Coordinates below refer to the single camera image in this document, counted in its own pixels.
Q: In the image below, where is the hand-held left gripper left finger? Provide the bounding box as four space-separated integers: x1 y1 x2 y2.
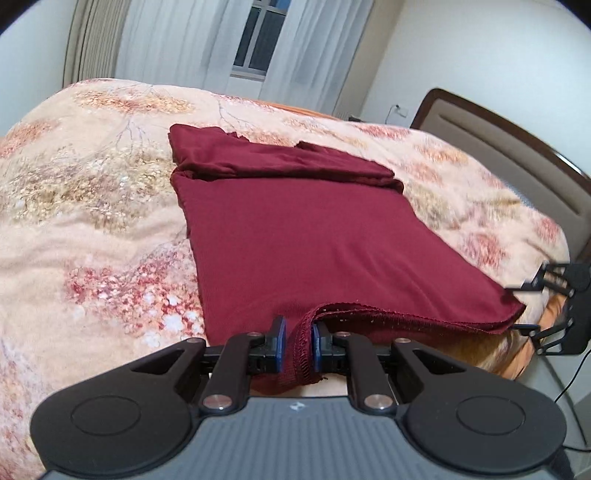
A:
120 316 288 412

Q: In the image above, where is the window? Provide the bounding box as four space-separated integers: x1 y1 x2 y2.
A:
231 0 293 82

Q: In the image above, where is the brown padded headboard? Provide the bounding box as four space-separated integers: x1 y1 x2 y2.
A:
411 88 591 278

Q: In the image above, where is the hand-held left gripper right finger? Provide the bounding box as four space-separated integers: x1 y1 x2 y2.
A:
311 322 476 412

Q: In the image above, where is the beige curtain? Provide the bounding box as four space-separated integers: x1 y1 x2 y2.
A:
62 0 136 89

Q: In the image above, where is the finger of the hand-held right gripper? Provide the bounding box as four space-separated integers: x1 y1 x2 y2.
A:
512 314 575 356
505 261 579 297

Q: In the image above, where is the dark red sweater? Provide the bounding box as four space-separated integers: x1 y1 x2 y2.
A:
168 124 527 396

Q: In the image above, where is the floral quilt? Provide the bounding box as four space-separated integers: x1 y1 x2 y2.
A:
0 78 571 480

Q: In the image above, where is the white sheer curtain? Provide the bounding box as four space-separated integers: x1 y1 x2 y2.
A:
115 0 405 114

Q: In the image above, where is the black cable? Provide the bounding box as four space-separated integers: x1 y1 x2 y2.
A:
553 354 591 451

